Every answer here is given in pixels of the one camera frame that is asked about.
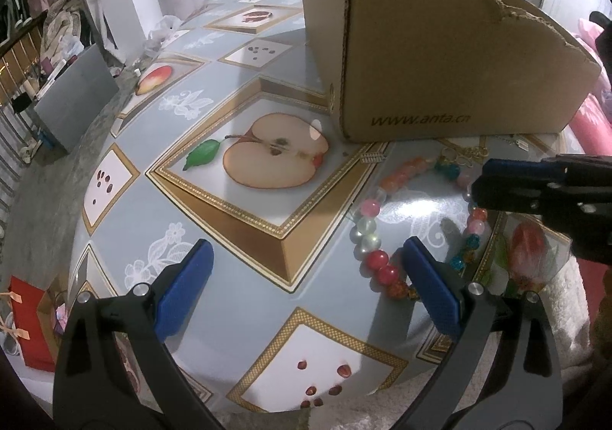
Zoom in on multicolour bead bracelet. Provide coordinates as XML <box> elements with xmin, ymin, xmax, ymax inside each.
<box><xmin>350</xmin><ymin>157</ymin><xmax>492</xmax><ymax>302</ymax></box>

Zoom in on pink floral quilt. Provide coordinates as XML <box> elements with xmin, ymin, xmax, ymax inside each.
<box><xmin>570</xmin><ymin>18</ymin><xmax>611</xmax><ymax>156</ymax></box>

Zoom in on red gift bag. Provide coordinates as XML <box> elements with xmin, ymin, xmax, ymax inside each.
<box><xmin>8</xmin><ymin>276</ymin><xmax>59</xmax><ymax>373</ymax></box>

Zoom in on brown cardboard box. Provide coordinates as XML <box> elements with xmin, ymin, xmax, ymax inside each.
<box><xmin>303</xmin><ymin>0</ymin><xmax>601</xmax><ymax>142</ymax></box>

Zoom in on metal balcony railing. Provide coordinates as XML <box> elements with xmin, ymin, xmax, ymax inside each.
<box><xmin>1</xmin><ymin>18</ymin><xmax>41</xmax><ymax>209</ymax></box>

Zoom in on white plastic bag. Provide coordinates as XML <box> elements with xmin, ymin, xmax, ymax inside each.
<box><xmin>144</xmin><ymin>15</ymin><xmax>182</xmax><ymax>51</ymax></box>

